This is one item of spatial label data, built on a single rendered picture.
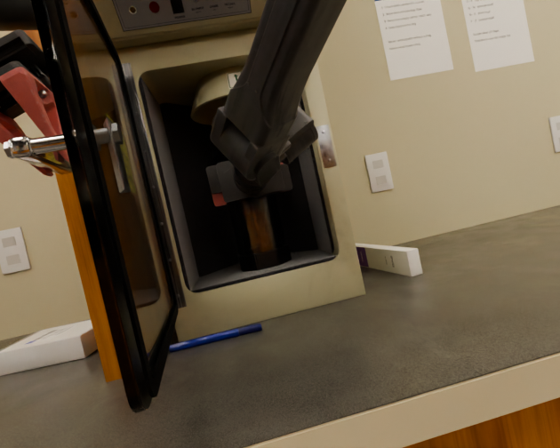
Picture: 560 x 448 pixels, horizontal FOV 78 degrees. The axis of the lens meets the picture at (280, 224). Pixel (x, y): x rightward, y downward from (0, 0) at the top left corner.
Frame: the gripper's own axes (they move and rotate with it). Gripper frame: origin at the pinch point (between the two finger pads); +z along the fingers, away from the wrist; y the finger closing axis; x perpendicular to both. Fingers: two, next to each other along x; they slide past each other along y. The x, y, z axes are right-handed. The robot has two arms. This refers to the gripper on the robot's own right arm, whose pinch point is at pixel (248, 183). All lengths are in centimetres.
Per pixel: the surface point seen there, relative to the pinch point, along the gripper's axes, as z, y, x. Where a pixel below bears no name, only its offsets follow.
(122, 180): -37.3, 12.3, 2.1
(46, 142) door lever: -37.3, 17.0, -1.8
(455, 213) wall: 33, -63, 19
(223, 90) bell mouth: -7.8, 1.0, -15.2
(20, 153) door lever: -37.6, 18.8, -1.3
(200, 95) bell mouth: -4.8, 5.0, -16.1
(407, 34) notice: 32, -60, -38
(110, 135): -37.3, 12.4, -1.5
